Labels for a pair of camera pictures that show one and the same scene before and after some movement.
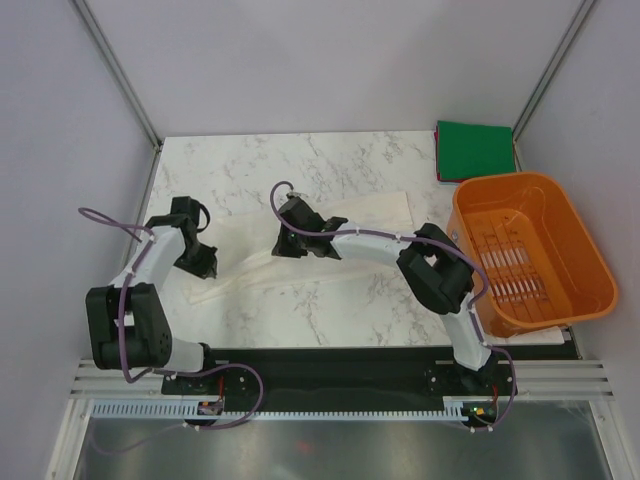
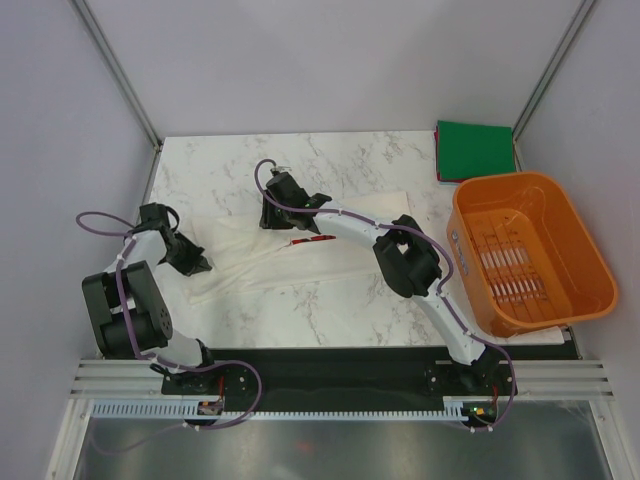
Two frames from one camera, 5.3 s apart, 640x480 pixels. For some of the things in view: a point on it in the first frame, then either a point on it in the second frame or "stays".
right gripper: (284, 249) → (268, 219)
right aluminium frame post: (585, 6) stays
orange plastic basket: (543, 267) stays
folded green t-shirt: (467, 150) stays
